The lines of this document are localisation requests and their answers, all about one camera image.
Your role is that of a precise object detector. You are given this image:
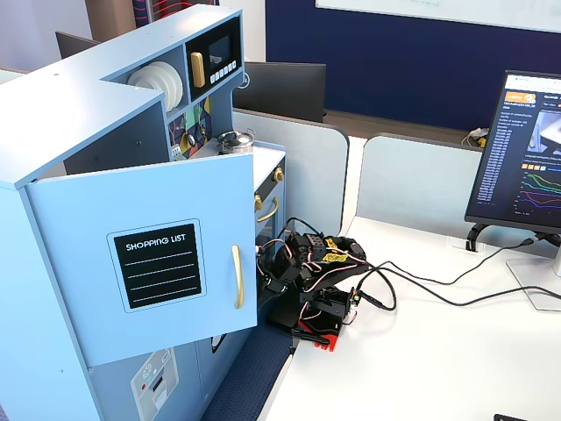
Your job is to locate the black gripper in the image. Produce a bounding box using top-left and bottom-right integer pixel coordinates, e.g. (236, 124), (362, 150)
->
(258, 239), (303, 304)

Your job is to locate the blue shopping list cabinet door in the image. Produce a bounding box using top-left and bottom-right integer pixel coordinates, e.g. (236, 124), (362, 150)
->
(24, 151), (259, 367)

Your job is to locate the blue toy oven door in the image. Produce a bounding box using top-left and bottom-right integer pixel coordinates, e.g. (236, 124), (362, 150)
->
(253, 192), (286, 249)

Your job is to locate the blue dishwasher print door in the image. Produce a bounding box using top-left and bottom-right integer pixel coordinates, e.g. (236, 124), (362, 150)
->
(87, 346), (199, 421)

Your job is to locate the black toy microwave door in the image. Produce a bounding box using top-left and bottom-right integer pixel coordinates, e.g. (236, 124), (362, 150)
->
(184, 16), (243, 104)

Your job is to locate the black table clamp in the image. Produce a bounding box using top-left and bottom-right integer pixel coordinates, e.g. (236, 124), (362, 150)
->
(290, 326), (330, 346)

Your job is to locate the grey desk divider panel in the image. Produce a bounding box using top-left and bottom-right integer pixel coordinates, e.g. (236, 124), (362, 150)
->
(357, 133), (486, 246)
(231, 107), (351, 236)

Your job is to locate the silver toy pot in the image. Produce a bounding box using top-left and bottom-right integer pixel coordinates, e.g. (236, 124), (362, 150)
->
(217, 135), (257, 155)

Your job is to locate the silver pot lid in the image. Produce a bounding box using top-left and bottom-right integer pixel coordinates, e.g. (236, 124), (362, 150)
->
(220, 129), (255, 148)

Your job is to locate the black monitor back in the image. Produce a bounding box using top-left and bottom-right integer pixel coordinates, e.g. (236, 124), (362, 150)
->
(55, 31), (104, 61)
(242, 61), (328, 125)

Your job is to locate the white toy plate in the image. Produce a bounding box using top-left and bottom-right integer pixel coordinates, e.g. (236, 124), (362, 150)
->
(157, 61), (183, 111)
(127, 64), (170, 96)

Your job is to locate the white plates stack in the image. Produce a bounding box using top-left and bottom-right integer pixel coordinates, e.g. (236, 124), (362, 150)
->
(144, 61), (178, 106)

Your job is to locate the yellow white plug bundle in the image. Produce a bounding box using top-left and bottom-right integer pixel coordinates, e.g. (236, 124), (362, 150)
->
(462, 126), (491, 149)

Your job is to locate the silver monitor stand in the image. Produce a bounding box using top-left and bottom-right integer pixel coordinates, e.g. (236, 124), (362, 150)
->
(506, 245), (561, 312)

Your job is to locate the blue toy kitchen body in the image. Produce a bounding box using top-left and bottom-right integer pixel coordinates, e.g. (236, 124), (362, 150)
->
(0, 4), (288, 421)

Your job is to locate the computer monitor showing graphs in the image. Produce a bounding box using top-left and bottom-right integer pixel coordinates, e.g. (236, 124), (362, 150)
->
(464, 69), (561, 234)

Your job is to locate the white whiteboard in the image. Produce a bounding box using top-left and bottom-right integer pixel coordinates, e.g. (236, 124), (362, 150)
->
(315, 0), (561, 34)

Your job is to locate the black flat base plate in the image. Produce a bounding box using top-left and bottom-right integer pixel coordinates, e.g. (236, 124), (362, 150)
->
(267, 302), (303, 330)

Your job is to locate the gold cabinet door handle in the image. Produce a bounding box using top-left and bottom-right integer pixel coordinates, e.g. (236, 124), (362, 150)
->
(231, 244), (245, 310)

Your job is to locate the red robot base mount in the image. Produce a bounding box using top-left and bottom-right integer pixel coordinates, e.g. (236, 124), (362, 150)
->
(297, 318), (347, 353)

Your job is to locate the gold oven handle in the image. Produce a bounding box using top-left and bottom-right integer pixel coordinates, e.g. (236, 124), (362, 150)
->
(257, 196), (280, 224)

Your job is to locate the black cable with plug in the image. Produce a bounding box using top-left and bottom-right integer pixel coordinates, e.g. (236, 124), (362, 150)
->
(363, 235), (549, 286)

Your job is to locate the long black power cable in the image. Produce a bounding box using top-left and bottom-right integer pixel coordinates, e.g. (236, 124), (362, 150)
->
(354, 265), (561, 313)

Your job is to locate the black cable bracket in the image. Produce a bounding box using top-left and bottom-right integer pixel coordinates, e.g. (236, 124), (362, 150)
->
(465, 223), (488, 253)

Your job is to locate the gold microwave handle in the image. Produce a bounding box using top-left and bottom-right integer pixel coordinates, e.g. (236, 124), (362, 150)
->
(189, 51), (206, 89)

